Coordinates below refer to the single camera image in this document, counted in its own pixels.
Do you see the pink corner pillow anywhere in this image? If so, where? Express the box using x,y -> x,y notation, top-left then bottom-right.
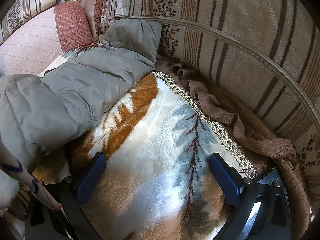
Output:
81,0 -> 104,36

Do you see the leaf pattern fleece blanket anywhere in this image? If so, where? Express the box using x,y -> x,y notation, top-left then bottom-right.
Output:
30,48 -> 261,240

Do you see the striped floral back cushion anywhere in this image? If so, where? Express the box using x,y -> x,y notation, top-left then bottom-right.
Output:
1,0 -> 62,43

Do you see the striped floral side cushion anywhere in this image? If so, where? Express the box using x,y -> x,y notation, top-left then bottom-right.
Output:
100,0 -> 319,202

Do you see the pink quilted bolster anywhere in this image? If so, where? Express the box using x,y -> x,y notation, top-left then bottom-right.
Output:
1,1 -> 92,76

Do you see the grey puffer jacket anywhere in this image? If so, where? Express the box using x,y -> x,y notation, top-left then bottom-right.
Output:
1,18 -> 162,171

